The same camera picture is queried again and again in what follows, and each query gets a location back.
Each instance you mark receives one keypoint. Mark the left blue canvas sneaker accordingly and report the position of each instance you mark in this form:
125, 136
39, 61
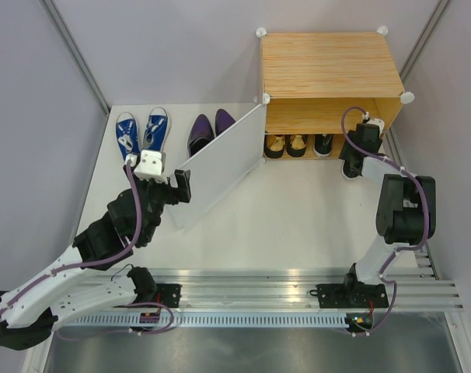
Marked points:
127, 134

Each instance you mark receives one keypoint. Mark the wooden shoe cabinet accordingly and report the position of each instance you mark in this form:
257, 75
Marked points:
322, 83

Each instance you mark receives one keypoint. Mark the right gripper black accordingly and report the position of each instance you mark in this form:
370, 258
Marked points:
345, 152

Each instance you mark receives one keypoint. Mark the right blue canvas sneaker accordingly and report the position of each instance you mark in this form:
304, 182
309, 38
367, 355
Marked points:
156, 130

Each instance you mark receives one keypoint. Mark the left purple pointed loafer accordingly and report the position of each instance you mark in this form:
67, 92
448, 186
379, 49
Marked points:
201, 134

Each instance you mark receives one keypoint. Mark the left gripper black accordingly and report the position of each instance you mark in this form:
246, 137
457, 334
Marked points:
183, 193

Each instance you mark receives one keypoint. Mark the white slotted cable duct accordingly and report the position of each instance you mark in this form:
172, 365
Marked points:
217, 319

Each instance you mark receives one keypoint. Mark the white cabinet door panel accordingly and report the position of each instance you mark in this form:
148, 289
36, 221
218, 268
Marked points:
221, 165

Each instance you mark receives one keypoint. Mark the right purple pointed loafer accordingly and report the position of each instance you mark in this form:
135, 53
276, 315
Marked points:
223, 121

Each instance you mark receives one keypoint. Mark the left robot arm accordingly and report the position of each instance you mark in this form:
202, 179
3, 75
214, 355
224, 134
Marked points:
30, 313

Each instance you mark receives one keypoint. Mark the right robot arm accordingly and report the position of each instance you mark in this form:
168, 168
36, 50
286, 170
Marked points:
406, 207

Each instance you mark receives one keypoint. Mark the gold loafer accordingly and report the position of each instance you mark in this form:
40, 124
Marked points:
296, 145
274, 146

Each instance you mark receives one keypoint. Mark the blue canvas sneaker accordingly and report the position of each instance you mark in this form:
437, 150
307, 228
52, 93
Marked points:
127, 134
156, 130

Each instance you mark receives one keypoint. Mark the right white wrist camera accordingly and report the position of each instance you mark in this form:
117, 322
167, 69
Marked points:
380, 123

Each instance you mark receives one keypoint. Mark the black white sneaker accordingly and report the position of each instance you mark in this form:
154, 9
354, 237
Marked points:
323, 144
351, 168

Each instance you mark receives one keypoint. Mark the aluminium rail base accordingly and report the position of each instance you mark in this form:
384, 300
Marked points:
288, 290

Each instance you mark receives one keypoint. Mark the purple pointed loafer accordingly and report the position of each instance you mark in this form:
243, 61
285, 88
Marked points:
223, 121
201, 134

